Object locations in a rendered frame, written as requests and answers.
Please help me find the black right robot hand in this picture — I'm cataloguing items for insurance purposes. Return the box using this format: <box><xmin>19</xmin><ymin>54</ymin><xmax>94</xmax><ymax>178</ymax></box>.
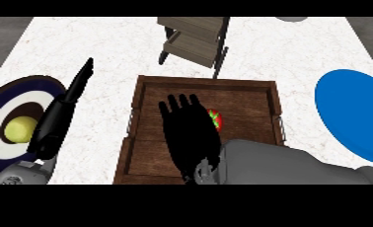
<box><xmin>158</xmin><ymin>93</ymin><xmax>224</xmax><ymax>186</ymax></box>

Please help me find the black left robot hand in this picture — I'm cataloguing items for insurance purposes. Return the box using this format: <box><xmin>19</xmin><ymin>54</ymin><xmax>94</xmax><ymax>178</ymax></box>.
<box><xmin>27</xmin><ymin>57</ymin><xmax>94</xmax><ymax>161</ymax></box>

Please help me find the brown wooden tray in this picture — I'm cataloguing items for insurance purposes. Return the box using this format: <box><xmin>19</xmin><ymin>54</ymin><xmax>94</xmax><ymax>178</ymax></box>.
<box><xmin>112</xmin><ymin>74</ymin><xmax>289</xmax><ymax>186</ymax></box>

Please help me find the red tomato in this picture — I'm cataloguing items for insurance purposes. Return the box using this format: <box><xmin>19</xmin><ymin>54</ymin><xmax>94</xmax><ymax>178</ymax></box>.
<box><xmin>205</xmin><ymin>108</ymin><xmax>224</xmax><ymax>132</ymax></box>

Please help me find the tiered basket with wooden shelves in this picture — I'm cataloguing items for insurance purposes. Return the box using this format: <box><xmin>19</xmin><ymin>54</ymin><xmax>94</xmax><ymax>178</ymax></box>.
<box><xmin>156</xmin><ymin>17</ymin><xmax>231</xmax><ymax>80</ymax></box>

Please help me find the navy and white plate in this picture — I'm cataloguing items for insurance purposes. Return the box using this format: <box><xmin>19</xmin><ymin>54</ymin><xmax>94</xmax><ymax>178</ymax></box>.
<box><xmin>0</xmin><ymin>75</ymin><xmax>66</xmax><ymax>173</ymax></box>

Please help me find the yellow-green round fruit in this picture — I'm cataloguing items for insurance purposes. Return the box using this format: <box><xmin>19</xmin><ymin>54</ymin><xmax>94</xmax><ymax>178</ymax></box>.
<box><xmin>3</xmin><ymin>115</ymin><xmax>40</xmax><ymax>144</ymax></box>

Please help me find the blue round plate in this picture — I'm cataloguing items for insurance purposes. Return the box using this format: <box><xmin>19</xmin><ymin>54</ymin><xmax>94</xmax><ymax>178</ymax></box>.
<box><xmin>313</xmin><ymin>68</ymin><xmax>373</xmax><ymax>164</ymax></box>

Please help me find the grey round object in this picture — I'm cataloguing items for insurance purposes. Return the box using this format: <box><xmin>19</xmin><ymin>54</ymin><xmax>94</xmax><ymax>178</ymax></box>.
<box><xmin>276</xmin><ymin>17</ymin><xmax>310</xmax><ymax>24</ymax></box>

